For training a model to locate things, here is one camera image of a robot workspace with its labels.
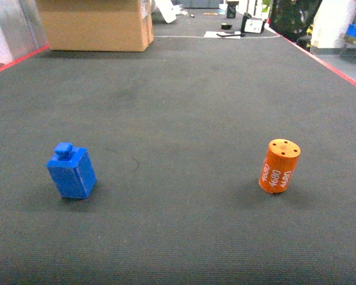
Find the orange cylindrical cap 4680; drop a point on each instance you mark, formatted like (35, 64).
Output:
(278, 166)

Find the blue bottle-shaped plastic part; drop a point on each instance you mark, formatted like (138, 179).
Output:
(72, 171)

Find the dark grey conveyor belt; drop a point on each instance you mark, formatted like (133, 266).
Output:
(177, 136)

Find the white paper sheet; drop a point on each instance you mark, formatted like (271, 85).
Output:
(212, 34)

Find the black flat tool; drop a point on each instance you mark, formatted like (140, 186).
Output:
(226, 35)

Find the small black box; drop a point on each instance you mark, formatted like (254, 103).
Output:
(226, 26)

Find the large cardboard box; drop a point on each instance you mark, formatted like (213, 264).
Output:
(103, 26)

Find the white foam board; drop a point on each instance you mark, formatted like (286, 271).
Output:
(166, 8)

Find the black white tablet device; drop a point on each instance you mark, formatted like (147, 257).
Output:
(254, 25)

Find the dark standing package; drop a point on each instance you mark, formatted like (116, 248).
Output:
(231, 10)

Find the red conveyor right side rail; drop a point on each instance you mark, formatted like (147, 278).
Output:
(293, 69)

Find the red conveyor rail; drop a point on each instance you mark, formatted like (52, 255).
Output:
(293, 69)
(23, 58)

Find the red conveyor left side rail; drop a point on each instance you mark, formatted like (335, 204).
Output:
(23, 58)

